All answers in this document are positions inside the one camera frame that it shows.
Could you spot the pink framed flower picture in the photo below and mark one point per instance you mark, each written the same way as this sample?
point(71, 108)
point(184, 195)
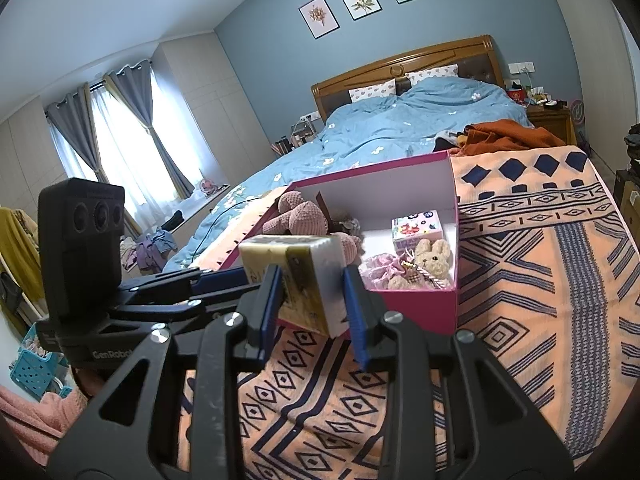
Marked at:
point(319, 16)

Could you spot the wooden headboard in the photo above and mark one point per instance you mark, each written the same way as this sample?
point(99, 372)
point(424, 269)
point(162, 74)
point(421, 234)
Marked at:
point(400, 62)

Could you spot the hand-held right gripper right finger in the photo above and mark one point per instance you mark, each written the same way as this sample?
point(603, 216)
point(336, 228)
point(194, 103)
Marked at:
point(357, 320)

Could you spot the dark cloth pile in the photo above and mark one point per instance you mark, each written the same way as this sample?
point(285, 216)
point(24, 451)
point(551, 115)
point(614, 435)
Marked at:
point(632, 142)

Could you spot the blue floral duvet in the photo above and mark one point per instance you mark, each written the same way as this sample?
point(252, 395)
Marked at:
point(400, 120)

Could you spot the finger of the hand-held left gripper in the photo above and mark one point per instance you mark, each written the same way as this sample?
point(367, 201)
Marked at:
point(225, 277)
point(175, 310)

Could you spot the orange patterned blanket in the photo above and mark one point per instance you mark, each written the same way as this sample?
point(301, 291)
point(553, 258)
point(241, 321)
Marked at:
point(525, 285)

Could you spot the yellow garment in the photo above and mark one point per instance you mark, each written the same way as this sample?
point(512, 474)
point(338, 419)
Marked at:
point(17, 250)

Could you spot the beige bunny plush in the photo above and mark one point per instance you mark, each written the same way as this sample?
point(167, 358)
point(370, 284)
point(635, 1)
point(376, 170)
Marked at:
point(432, 257)

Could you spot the red box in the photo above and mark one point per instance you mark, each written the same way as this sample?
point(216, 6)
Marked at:
point(516, 95)

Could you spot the white patterned pillow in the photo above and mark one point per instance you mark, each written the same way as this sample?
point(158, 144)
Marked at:
point(372, 91)
point(432, 74)

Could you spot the small colourful patterned box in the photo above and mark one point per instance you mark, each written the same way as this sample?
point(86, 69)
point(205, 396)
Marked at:
point(417, 227)

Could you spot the white wall socket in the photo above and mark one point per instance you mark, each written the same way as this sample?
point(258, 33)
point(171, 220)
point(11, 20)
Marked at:
point(521, 67)
point(309, 116)

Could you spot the yellow tissue pack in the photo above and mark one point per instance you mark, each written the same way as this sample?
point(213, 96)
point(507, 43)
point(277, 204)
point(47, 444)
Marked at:
point(300, 260)

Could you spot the white sheer curtain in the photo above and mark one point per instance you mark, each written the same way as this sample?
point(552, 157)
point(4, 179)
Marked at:
point(120, 160)

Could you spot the black and white garment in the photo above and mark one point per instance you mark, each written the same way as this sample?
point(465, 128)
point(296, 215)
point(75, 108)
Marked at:
point(447, 141)

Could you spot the brown teddy bear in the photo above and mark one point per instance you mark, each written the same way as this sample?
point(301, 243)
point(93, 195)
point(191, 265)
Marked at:
point(300, 215)

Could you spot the person's left forearm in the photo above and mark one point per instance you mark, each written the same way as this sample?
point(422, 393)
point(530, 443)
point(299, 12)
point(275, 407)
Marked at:
point(35, 420)

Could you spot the rust orange cloth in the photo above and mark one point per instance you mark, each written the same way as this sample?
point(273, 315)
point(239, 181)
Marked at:
point(510, 137)

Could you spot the curtain rod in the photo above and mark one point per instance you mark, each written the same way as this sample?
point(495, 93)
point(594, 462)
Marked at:
point(100, 80)

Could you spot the grey curtain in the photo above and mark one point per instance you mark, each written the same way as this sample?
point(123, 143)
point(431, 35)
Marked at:
point(75, 130)
point(150, 125)

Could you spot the small pink fan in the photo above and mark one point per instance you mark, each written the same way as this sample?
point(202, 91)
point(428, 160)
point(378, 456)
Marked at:
point(210, 186)

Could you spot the cluttered bedside table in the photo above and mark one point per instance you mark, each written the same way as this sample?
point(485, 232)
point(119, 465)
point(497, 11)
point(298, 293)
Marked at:
point(295, 140)

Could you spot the pile of clothes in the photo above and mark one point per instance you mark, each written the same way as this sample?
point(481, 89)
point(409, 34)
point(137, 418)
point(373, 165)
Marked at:
point(150, 250)

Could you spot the pink cardboard box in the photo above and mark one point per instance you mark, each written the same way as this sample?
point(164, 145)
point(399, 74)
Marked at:
point(420, 310)

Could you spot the dark greenish soft item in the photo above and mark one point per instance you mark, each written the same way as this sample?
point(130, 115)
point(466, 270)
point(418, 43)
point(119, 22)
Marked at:
point(345, 221)

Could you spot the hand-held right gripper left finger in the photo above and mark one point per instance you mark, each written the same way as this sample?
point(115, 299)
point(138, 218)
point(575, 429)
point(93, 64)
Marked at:
point(267, 305)

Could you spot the wooden nightstand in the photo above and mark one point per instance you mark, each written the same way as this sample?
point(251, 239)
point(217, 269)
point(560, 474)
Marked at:
point(550, 125)

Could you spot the blue plastic basket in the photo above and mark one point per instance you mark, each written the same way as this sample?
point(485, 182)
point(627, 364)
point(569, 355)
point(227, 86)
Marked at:
point(35, 365)

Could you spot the brown cabinet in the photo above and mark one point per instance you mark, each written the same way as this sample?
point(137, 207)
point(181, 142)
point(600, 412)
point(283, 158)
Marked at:
point(627, 197)

